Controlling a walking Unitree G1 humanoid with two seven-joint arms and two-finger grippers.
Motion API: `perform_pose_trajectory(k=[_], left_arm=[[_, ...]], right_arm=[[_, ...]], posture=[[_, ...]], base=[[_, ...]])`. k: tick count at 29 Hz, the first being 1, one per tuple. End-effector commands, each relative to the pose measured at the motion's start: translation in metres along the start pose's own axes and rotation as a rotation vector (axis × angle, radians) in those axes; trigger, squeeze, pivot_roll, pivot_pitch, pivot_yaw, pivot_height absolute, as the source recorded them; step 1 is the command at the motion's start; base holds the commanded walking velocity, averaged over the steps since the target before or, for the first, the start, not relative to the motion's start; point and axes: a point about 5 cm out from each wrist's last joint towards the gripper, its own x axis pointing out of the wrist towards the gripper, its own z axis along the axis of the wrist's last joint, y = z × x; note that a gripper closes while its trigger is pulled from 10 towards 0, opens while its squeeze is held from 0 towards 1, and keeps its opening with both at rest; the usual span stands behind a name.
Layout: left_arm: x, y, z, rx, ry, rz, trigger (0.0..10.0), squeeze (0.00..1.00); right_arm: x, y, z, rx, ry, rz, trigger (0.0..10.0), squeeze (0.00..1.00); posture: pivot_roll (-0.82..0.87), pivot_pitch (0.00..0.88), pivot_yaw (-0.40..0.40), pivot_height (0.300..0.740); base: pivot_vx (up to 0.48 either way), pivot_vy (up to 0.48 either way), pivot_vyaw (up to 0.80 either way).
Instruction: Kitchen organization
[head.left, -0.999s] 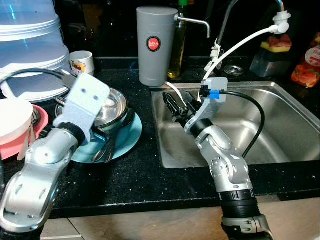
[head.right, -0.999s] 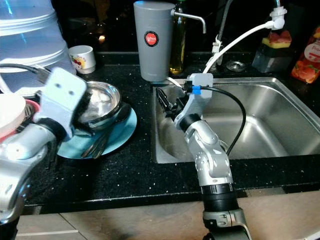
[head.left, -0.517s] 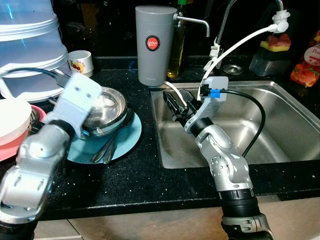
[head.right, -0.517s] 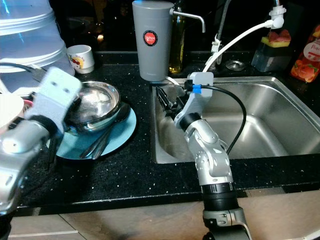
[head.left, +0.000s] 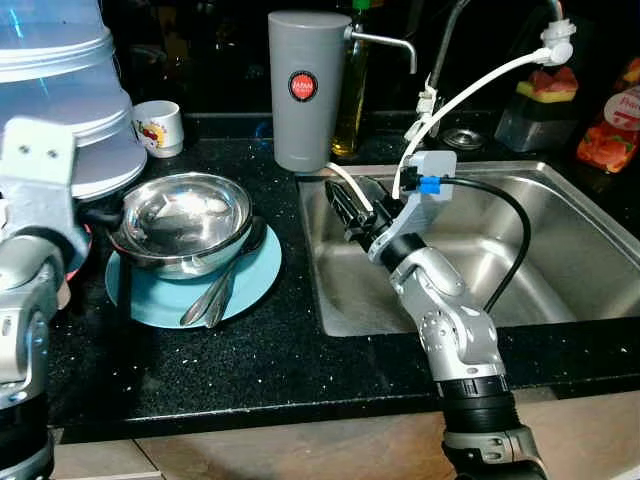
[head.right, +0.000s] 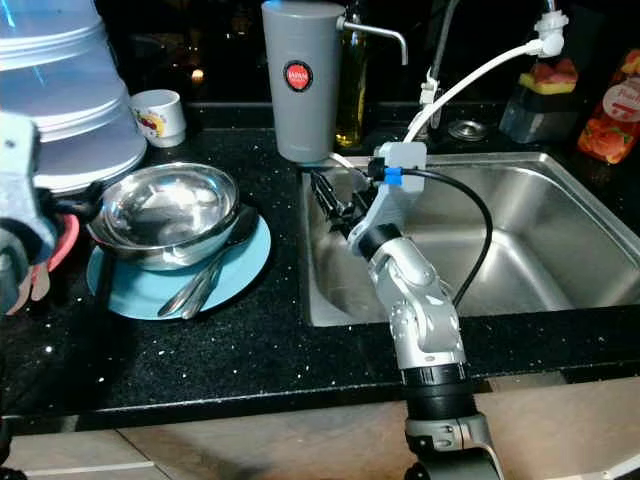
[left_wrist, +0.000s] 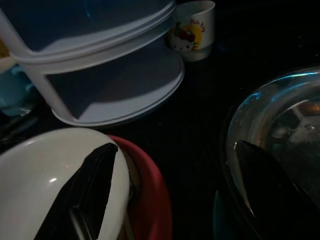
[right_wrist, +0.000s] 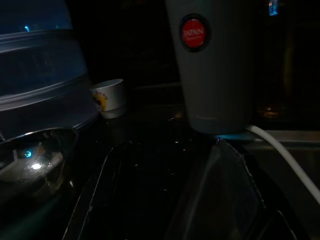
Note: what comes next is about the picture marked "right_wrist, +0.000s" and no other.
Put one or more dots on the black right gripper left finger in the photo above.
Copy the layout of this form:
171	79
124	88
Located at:
100	190

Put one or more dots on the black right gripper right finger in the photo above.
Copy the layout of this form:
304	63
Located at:
225	190

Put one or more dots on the metal spoon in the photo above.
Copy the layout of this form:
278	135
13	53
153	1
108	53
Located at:
37	155

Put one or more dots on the green capped oil bottle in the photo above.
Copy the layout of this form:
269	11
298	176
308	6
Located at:
271	110

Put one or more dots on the white printed cup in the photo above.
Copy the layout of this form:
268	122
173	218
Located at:
113	97

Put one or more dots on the stainless steel sink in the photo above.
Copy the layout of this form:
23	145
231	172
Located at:
306	137

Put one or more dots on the grey water filter canister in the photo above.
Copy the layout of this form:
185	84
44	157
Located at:
215	82

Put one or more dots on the translucent tiered plastic container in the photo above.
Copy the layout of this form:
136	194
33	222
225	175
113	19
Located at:
37	75

